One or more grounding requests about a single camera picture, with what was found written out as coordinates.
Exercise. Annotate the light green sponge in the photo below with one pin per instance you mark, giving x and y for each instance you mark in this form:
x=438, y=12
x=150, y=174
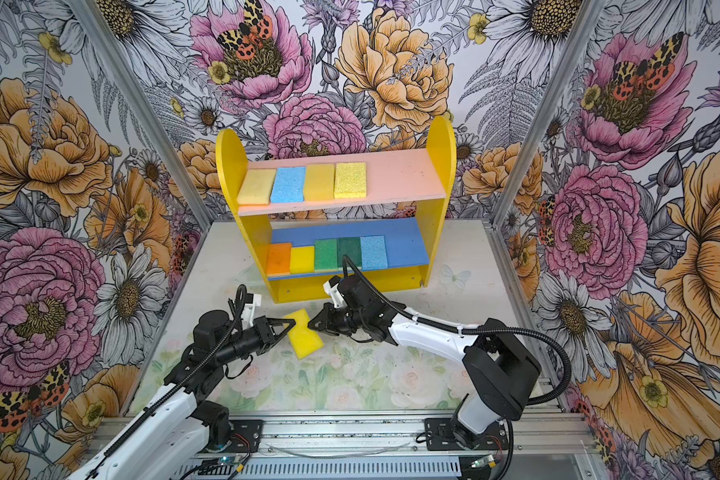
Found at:
x=326, y=255

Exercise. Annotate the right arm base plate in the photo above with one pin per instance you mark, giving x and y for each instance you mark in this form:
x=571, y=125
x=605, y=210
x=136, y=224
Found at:
x=441, y=434

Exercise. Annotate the orange sponge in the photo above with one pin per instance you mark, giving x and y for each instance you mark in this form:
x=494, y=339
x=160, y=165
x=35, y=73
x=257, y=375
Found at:
x=278, y=260

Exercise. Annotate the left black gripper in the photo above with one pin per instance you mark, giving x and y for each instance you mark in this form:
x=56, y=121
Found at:
x=264, y=326

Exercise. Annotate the yellow wooden shelf unit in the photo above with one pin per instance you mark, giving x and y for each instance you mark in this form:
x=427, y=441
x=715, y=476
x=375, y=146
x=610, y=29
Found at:
x=420, y=178

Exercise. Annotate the dark green sponge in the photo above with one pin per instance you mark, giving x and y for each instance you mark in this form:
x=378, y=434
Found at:
x=349, y=247

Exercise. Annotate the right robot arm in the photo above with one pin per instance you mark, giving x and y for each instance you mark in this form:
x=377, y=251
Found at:
x=502, y=371

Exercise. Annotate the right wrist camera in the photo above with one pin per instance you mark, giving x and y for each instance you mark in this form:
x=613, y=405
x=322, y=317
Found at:
x=331, y=288

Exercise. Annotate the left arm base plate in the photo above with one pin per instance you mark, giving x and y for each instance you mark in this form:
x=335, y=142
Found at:
x=236, y=436

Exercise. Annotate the small yellow sponge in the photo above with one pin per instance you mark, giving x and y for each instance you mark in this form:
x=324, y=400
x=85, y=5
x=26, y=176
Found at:
x=303, y=340

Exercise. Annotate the aluminium front rail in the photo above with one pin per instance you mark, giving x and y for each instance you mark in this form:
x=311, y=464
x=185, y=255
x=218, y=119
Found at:
x=539, y=432

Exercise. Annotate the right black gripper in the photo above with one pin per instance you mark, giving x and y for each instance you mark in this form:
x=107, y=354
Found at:
x=325, y=320

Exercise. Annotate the bright yellow sponge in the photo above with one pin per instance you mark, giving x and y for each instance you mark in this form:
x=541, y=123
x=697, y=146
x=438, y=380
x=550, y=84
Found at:
x=302, y=260

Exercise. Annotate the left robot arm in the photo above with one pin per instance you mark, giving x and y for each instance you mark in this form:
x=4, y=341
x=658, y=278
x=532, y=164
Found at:
x=180, y=421

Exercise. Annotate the golden yellow sponge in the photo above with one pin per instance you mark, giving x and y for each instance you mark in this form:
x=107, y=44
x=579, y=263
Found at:
x=319, y=183

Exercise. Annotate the pale yellow sponge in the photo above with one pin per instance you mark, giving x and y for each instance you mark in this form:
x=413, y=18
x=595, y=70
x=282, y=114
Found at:
x=257, y=187

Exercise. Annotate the yellow porous sponge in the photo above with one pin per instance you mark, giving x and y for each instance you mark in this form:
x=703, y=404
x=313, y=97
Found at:
x=350, y=180

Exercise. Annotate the light blue sponge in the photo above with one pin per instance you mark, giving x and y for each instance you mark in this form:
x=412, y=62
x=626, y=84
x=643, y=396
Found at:
x=374, y=253

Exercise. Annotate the blue porous sponge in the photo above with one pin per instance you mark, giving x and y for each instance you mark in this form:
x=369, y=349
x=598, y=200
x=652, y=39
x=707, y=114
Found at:
x=288, y=185

